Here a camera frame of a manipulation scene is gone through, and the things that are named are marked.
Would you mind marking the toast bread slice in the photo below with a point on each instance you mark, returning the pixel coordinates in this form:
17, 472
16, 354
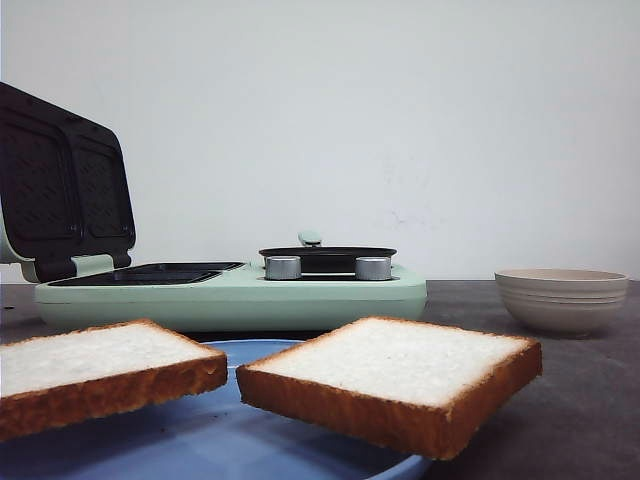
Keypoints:
415, 387
54, 381

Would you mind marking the breakfast maker hinged lid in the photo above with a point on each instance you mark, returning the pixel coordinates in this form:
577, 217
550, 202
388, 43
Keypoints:
64, 192

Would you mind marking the beige ribbed bowl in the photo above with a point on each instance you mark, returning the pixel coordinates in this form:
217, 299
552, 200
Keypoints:
562, 301

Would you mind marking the mint green breakfast maker base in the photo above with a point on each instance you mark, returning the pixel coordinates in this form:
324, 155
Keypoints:
224, 297

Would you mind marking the silver control knob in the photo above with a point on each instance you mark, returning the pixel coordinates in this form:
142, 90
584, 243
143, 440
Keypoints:
283, 267
373, 268

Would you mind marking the right silver control knob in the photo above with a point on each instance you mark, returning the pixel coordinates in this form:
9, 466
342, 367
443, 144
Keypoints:
373, 268

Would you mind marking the blue round plate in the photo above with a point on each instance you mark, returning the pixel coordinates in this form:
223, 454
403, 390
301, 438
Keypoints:
207, 436

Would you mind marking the left silver control knob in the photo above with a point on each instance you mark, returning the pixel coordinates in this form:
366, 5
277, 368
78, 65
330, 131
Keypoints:
283, 267

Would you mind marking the black frying pan green handle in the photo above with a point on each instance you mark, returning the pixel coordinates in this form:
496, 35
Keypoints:
317, 258

